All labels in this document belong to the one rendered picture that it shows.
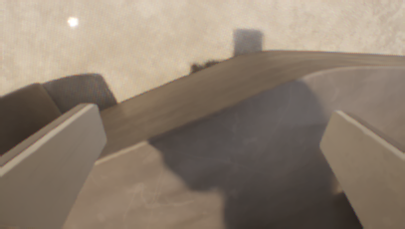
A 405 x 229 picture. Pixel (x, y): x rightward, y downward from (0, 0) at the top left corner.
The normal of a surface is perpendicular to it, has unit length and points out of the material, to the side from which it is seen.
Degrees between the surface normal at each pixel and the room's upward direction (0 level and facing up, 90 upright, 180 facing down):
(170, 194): 0
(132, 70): 0
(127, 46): 0
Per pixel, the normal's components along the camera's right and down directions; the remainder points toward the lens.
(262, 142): 0.20, 0.37
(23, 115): 0.93, -0.33
